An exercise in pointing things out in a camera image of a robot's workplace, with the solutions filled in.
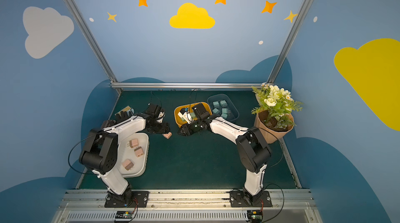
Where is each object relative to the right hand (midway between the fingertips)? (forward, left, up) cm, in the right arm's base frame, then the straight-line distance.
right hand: (181, 130), depth 86 cm
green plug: (+30, -26, -10) cm, 41 cm away
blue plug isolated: (+24, -26, -10) cm, 37 cm away
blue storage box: (+22, -32, -12) cm, 41 cm away
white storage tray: (-10, +28, -10) cm, 31 cm away
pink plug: (+1, +10, -10) cm, 14 cm away
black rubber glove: (+13, +44, -9) cm, 47 cm away
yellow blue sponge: (+20, +43, -10) cm, 49 cm away
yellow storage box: (+7, -4, +12) cm, 15 cm away
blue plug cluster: (+29, -20, -10) cm, 37 cm away
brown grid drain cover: (+10, +54, -12) cm, 56 cm away
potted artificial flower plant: (+9, -52, +3) cm, 53 cm away
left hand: (+5, +12, -7) cm, 15 cm away
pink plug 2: (-10, +24, -10) cm, 28 cm away
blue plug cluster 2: (+23, -20, -10) cm, 32 cm away
